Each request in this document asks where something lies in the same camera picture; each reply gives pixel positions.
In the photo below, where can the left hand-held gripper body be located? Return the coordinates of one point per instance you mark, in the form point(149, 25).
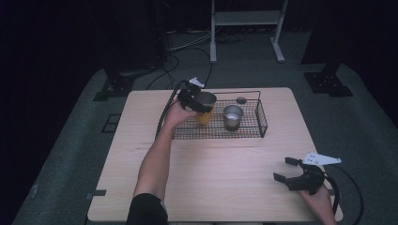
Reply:
point(187, 92)

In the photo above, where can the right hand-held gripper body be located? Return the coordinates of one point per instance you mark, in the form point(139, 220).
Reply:
point(308, 181)

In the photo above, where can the orange cup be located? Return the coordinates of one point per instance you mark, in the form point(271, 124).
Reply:
point(205, 118)

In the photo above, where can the silver and brown cup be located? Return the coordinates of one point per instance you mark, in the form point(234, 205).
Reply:
point(233, 120)

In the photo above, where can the person's left hand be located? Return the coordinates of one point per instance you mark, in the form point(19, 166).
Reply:
point(178, 115)

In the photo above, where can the person's right hand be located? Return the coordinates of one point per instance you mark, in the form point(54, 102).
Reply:
point(322, 206)

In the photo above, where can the small dark round object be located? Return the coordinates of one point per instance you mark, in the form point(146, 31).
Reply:
point(241, 100)

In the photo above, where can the black stand base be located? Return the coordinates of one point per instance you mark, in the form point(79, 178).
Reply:
point(327, 82)
point(117, 84)

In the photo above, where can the white metal stand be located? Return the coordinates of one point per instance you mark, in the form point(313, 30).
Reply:
point(247, 17)

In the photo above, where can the black sleeve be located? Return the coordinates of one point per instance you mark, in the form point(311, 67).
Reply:
point(147, 211)

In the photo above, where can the grey tape strip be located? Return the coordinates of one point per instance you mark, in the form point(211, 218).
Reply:
point(97, 193)

